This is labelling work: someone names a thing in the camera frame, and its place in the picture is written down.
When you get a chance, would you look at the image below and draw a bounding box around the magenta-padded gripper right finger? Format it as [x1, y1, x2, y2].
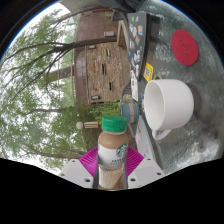
[124, 146, 165, 190]

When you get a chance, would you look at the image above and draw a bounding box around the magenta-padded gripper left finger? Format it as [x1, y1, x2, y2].
[58, 147, 101, 190]

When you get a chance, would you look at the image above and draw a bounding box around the coffee bottle with green cap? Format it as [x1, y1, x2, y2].
[97, 115, 130, 190]

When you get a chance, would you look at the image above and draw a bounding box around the white ceramic mug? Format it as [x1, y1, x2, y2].
[143, 78, 195, 141]

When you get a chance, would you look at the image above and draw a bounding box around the white sticker sheet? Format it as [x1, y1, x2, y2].
[129, 69, 139, 103]

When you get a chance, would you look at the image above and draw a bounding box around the yellow card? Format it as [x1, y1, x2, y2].
[143, 62, 155, 83]

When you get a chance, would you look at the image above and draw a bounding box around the flat round red coaster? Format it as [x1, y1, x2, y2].
[170, 28, 200, 67]

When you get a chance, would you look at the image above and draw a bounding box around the tree with dark trunk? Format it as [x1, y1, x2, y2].
[0, 6, 119, 101]

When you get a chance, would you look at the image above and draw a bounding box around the black laptop with stickers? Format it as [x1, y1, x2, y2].
[126, 11, 151, 81]

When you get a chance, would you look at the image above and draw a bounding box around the stone fountain basin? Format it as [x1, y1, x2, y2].
[116, 19, 131, 58]

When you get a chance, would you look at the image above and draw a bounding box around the wooden lamp post with globe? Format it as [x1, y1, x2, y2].
[75, 120, 100, 130]

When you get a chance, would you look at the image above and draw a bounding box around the grey wall box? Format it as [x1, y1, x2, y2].
[103, 30, 116, 38]

